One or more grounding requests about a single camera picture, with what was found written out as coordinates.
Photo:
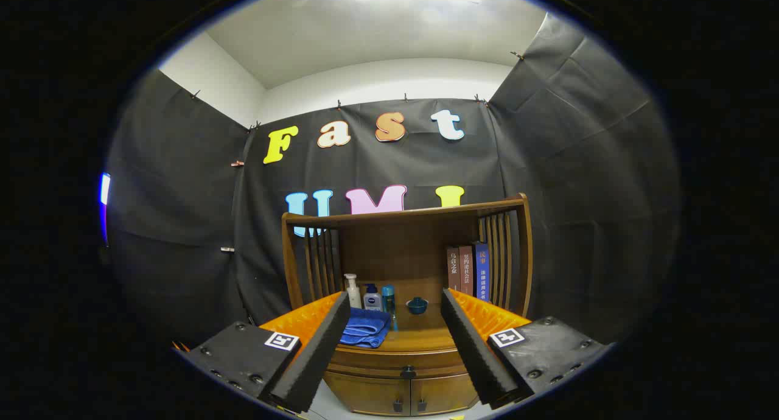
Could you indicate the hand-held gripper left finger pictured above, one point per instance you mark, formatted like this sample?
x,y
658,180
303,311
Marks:
x,y
316,353

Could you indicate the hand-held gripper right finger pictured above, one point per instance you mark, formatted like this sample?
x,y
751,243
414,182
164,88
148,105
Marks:
x,y
471,353

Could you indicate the wooden drawer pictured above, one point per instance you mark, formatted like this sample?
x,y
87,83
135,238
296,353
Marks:
x,y
371,362

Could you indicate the wooden cabinet door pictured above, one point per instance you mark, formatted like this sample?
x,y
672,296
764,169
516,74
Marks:
x,y
441,395
368,395

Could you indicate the wooden countertop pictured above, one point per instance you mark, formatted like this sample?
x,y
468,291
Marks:
x,y
420,333

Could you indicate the wooden cabinet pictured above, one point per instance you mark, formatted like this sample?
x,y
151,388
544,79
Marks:
x,y
395,249

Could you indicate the blue folded towel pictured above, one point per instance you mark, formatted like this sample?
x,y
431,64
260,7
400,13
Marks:
x,y
364,330

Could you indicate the cream pump bottle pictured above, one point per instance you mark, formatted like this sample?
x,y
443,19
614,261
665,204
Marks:
x,y
353,295

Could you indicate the blue lidded teacup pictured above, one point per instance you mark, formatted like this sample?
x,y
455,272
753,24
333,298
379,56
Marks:
x,y
417,307

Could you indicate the white bottle with blue cap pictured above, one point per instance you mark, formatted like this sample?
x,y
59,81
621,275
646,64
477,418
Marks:
x,y
372,300

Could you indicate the blue book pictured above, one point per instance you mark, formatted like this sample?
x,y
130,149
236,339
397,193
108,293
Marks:
x,y
482,274

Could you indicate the reddish brown book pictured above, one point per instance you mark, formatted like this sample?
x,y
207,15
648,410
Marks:
x,y
466,272

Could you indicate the dark brown book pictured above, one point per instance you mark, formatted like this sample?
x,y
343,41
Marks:
x,y
453,271

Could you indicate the teal transparent bottle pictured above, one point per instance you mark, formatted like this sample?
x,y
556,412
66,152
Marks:
x,y
389,301

